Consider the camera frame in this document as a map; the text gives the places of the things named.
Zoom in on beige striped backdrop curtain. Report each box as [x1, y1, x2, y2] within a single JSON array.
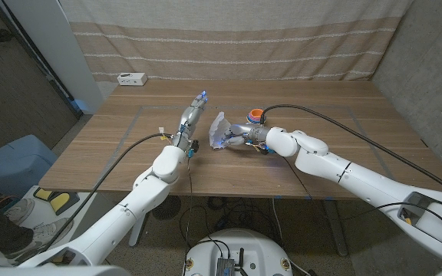
[[58, 0, 414, 82]]

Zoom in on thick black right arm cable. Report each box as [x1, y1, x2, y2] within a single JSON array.
[[259, 103, 442, 199]]

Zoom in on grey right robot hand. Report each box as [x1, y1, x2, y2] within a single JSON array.
[[220, 122, 272, 149]]

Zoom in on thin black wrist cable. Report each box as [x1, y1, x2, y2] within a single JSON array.
[[180, 155, 196, 254], [282, 156, 316, 202]]

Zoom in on round black floor grille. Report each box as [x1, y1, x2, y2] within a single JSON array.
[[155, 195, 183, 222]]

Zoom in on white wall panel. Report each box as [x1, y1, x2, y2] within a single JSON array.
[[4, 0, 105, 115]]

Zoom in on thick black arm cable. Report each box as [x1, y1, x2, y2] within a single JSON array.
[[259, 103, 442, 199], [25, 133, 174, 261]]

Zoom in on thin black left wrist cable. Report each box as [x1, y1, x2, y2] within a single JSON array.
[[180, 155, 196, 254]]

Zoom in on grey sneaker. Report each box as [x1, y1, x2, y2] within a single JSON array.
[[5, 198, 36, 226], [5, 217, 74, 261]]

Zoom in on blue plastic bin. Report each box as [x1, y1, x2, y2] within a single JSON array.
[[0, 133, 58, 199]]

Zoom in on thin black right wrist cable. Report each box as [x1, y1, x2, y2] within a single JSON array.
[[282, 156, 316, 202]]

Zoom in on black right upper arm cable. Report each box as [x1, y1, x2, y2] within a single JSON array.
[[374, 202, 442, 268]]

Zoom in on grey table leg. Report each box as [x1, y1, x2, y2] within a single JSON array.
[[322, 199, 349, 257]]

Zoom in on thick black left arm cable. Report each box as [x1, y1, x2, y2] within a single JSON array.
[[25, 133, 174, 261]]

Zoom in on white power strip box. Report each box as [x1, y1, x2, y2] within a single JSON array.
[[117, 72, 148, 87]]

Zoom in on yellow and black floor object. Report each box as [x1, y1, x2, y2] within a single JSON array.
[[32, 187, 80, 215]]

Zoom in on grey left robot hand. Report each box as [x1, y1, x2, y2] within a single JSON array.
[[171, 90, 209, 153]]

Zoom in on white paper coffee filter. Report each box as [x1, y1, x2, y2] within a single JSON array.
[[209, 111, 233, 150]]

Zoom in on white table leg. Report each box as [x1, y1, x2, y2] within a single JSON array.
[[128, 212, 149, 248]]

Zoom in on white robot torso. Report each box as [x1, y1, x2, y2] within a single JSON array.
[[182, 228, 294, 276]]

